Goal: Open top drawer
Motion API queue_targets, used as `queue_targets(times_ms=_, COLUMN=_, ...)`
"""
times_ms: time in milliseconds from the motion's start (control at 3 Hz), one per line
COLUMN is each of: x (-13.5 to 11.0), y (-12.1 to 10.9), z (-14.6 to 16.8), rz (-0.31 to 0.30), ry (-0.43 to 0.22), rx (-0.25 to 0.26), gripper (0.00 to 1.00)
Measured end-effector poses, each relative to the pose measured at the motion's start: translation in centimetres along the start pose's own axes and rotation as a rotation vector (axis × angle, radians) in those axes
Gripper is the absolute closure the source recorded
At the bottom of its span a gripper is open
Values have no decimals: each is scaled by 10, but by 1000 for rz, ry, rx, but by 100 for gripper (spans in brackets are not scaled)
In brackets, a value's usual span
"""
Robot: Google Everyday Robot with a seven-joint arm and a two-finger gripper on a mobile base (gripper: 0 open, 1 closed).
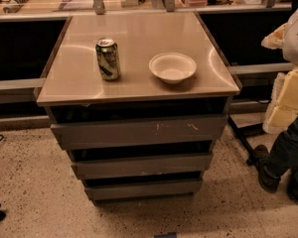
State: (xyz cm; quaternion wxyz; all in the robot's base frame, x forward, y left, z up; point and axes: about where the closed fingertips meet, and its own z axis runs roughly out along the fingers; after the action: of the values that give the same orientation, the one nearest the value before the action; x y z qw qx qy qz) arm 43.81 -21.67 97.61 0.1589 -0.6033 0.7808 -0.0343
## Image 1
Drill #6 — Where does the black right shoe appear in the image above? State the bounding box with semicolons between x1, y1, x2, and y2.
286;174;298;204

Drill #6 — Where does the black left shoe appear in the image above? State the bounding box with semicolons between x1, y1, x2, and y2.
254;145;280;193

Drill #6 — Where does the grey top drawer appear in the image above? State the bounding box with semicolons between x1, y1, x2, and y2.
51;115;227;150

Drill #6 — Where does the grey middle drawer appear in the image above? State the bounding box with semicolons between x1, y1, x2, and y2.
72;153;213;179

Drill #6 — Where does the person leg in jeans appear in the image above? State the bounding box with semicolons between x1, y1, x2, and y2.
265;117;298;178

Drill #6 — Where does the white paper bowl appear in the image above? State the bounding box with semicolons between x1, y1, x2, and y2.
149;53;197;84

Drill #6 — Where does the green soda can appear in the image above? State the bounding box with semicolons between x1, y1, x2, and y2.
95;38;120;80

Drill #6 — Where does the grey drawer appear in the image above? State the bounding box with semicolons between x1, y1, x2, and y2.
84;178;203;201
72;153;213;179
51;115;227;150

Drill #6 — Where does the black shoe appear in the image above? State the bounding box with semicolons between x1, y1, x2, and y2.
254;145;280;193
286;174;298;204

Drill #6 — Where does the grey drawer cabinet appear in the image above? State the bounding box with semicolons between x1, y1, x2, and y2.
33;11;243;206

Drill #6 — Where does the black chair base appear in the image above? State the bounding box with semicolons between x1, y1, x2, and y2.
227;116;264;166

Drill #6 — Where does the grey bottom drawer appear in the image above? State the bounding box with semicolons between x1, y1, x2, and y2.
84;178;203;201

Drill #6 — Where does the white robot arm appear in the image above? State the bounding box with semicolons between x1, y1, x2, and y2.
261;9;298;134

